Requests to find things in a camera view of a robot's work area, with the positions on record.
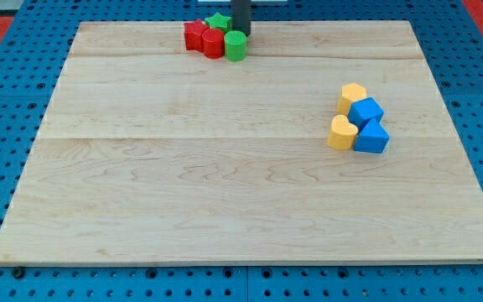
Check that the green star block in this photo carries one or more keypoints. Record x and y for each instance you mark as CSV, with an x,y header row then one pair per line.
x,y
219,21

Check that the blue cube block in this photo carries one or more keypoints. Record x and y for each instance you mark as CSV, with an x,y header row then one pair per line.
x,y
362,111

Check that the yellow hexagon block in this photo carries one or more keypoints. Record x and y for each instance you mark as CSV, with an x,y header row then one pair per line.
x,y
349,94

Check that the wooden board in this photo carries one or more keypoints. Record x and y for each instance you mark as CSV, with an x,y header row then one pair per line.
x,y
151,155

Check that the green cylinder block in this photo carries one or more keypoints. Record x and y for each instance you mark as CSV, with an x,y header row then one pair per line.
x,y
235,43

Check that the yellow heart block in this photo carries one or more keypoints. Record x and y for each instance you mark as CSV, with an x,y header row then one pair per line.
x,y
342,134

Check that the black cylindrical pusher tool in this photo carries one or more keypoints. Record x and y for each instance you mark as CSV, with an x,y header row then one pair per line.
x,y
241,16

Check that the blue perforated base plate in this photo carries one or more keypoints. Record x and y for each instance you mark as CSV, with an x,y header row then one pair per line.
x,y
31,57

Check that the red cylinder block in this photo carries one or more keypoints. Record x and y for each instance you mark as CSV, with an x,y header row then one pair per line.
x,y
213,43

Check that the blue triangle block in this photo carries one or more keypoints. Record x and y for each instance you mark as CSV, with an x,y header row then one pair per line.
x,y
373,138

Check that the red star block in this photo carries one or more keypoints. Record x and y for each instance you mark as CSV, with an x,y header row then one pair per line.
x,y
193,34

